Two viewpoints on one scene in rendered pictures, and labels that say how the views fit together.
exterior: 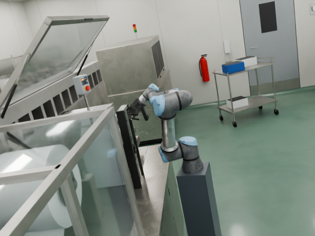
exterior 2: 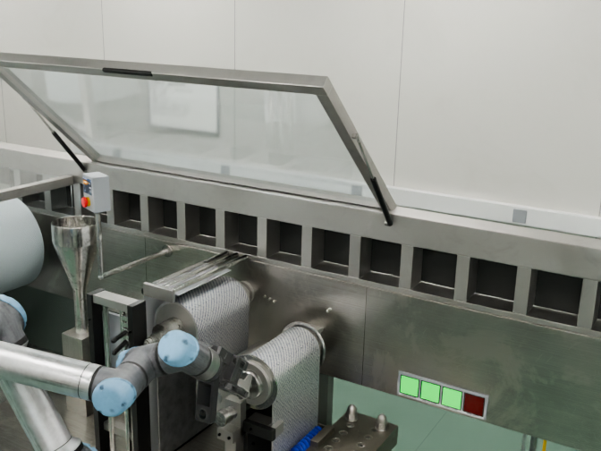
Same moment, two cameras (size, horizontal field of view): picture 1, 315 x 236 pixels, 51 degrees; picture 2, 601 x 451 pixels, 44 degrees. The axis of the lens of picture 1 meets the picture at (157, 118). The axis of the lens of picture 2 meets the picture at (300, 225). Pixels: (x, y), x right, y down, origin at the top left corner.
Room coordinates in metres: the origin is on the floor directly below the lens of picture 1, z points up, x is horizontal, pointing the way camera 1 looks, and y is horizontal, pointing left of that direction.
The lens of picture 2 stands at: (3.14, -1.26, 2.16)
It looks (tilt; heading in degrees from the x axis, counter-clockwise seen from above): 16 degrees down; 112
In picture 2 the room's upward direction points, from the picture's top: 1 degrees clockwise
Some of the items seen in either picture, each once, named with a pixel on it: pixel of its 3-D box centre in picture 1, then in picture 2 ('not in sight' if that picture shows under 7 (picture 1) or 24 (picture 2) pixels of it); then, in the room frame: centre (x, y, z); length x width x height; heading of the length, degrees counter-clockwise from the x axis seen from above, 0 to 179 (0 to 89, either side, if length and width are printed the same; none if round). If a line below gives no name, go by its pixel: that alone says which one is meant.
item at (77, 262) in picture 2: not in sight; (81, 327); (1.71, 0.47, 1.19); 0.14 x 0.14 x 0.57
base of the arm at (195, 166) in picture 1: (191, 162); not in sight; (2.09, -0.17, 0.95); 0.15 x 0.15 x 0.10
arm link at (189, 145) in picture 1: (188, 147); not in sight; (2.09, -0.16, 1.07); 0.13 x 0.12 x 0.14; 100
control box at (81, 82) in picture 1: (83, 84); (93, 192); (1.86, 0.37, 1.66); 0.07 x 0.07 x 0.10; 60
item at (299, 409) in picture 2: not in sight; (296, 416); (2.48, 0.37, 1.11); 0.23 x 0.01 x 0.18; 81
